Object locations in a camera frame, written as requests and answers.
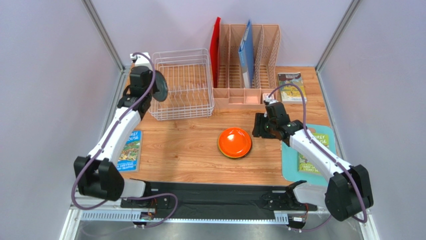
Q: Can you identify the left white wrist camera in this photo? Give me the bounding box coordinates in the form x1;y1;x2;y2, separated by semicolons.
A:
129;52;153;70

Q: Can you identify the red folder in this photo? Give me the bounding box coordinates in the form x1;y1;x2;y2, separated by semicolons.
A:
209;16;221;88

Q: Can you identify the blue storey treehouse book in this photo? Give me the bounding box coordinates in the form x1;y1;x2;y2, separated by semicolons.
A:
116;130;143;173

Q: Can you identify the pink desk file organizer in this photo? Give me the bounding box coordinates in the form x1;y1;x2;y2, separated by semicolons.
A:
213;23;281;110

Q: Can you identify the blue folder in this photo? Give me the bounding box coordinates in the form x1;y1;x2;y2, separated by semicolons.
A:
238;19;255;89

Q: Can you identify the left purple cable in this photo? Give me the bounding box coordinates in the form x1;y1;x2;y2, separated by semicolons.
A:
70;52;179;229

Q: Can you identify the green plate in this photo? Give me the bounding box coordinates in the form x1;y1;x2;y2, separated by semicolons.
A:
217;138;253;159

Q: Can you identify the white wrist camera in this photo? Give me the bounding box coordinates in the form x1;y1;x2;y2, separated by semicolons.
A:
263;97;277;106
129;52;153;70

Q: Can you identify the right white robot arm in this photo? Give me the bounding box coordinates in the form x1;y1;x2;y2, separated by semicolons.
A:
252;100;374;223

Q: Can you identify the illustrated book back right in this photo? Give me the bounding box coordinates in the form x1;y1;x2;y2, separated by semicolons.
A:
277;72;308;104

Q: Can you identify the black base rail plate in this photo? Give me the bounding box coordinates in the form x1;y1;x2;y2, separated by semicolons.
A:
120;182;318;220

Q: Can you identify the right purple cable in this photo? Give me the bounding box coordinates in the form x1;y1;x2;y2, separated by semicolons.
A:
266;83;368;233

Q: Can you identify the teal cutting board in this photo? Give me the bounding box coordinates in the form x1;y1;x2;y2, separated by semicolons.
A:
281;124;336;187

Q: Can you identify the white power adapter cube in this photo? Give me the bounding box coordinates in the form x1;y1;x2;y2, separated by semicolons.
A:
261;93;275;103

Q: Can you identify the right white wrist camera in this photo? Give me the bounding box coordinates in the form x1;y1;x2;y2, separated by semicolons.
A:
263;97;277;106

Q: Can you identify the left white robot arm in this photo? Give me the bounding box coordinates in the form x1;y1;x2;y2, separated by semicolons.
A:
73;66;163;201

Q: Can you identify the red floral plate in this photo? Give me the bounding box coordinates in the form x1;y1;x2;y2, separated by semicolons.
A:
218;144;252;159

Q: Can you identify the white wire dish rack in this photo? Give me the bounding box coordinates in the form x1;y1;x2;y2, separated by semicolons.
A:
149;48;215;121

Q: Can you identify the green storey treehouse book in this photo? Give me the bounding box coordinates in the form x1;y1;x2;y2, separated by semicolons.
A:
297;132;330;175

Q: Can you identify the orange plate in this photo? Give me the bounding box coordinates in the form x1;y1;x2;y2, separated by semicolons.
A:
217;127;253;159

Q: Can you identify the purple cable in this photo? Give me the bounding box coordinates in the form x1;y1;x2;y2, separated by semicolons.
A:
266;83;368;233
70;52;179;229

